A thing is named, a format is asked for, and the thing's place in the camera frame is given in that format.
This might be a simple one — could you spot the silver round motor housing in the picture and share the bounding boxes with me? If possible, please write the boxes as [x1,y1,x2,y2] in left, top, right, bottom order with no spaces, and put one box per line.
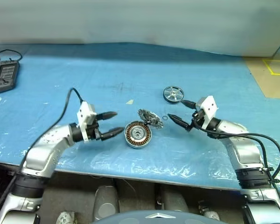
[124,120,153,149]

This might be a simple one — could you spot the grey rounded shape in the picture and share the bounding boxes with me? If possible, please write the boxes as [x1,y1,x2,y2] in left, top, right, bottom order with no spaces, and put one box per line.
[163,189,189,212]
[93,185,119,221]

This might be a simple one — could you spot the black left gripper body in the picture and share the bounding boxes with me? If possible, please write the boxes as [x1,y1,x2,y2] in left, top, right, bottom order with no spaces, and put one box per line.
[86,114,103,142]

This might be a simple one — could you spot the black controller cable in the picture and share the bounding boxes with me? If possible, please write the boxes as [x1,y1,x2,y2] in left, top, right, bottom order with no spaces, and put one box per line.
[0,49,23,70]

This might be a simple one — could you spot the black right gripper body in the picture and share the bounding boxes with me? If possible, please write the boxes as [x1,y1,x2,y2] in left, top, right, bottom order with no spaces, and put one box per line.
[191,109,210,130]

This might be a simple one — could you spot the silver hinged motor lid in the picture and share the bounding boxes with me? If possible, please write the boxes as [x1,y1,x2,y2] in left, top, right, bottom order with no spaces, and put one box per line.
[137,108,165,129]

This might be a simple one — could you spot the blue plastic table sheet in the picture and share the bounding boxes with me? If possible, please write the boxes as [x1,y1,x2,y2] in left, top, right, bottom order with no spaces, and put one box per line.
[0,42,280,191]

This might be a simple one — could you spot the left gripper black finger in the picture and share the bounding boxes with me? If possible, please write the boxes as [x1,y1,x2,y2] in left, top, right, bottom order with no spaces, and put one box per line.
[96,111,118,121]
[100,127,125,141]

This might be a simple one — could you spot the silver spoked rotor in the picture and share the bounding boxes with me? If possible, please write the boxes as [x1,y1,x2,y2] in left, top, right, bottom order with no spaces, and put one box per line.
[163,85,185,103]

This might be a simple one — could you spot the grey robot torso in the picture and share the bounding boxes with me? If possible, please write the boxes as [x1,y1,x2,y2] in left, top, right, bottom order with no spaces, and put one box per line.
[91,210,227,224]

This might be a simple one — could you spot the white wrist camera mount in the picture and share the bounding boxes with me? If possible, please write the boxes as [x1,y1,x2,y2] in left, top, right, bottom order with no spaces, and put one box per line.
[195,95,219,122]
[76,101,98,142]

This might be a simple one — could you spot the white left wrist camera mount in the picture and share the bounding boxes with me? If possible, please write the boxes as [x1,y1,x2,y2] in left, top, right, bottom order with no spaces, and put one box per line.
[76,101,98,142]

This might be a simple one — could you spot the black handheld controller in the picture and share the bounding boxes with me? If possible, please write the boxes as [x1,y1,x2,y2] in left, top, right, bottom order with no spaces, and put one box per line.
[0,60,21,93]

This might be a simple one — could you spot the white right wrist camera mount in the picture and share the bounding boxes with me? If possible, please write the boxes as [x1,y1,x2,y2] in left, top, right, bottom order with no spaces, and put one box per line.
[195,95,219,122]

